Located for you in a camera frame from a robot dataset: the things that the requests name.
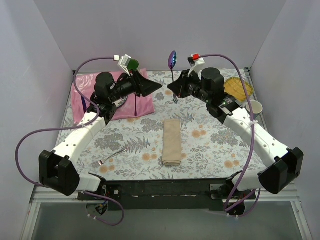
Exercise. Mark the purple knife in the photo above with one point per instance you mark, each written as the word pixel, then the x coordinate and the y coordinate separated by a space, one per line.
pixel 84 104

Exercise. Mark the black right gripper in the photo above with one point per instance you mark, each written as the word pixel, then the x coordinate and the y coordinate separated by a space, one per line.
pixel 186 83

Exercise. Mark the pink cloth placemat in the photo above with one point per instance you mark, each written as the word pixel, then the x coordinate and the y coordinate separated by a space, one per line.
pixel 86 83

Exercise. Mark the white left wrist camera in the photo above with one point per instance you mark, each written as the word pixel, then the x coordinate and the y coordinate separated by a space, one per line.
pixel 124 62

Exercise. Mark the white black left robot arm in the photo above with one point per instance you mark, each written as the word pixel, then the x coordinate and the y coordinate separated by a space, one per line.
pixel 57 167

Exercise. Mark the purple fork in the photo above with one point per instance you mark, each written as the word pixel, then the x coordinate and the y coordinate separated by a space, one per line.
pixel 136 107

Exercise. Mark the grey white mug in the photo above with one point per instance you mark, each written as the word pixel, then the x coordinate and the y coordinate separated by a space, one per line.
pixel 256 106

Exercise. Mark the green inside ceramic mug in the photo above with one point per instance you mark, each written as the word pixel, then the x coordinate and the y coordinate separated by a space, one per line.
pixel 133 65

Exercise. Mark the aluminium frame rail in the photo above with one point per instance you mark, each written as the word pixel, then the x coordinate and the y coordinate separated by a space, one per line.
pixel 55 217

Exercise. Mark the floral ceramic plate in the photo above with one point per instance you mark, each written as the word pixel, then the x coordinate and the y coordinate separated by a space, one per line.
pixel 119 103

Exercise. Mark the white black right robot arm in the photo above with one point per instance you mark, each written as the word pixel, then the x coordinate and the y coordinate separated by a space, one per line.
pixel 282 165

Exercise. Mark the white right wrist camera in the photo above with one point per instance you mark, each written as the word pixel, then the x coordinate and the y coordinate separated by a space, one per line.
pixel 196 63

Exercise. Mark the beige cloth napkin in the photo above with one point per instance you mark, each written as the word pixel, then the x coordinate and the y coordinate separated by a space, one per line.
pixel 172 146

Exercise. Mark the floral patterned table mat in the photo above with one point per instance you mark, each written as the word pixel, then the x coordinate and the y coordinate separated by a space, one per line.
pixel 208 148

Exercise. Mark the silver fork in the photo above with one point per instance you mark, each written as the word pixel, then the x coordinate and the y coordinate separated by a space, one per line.
pixel 99 163

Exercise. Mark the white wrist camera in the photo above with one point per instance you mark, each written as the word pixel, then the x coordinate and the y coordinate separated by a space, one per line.
pixel 196 63
pixel 124 62

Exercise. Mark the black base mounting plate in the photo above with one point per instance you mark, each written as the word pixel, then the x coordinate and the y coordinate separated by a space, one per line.
pixel 170 194

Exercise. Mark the yellow woven bamboo tray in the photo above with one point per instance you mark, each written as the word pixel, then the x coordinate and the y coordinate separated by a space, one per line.
pixel 233 86

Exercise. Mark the iridescent spoon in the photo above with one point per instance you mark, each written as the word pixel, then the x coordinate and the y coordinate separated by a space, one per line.
pixel 172 60

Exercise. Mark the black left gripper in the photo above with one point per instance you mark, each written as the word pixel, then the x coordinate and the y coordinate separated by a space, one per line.
pixel 137 83

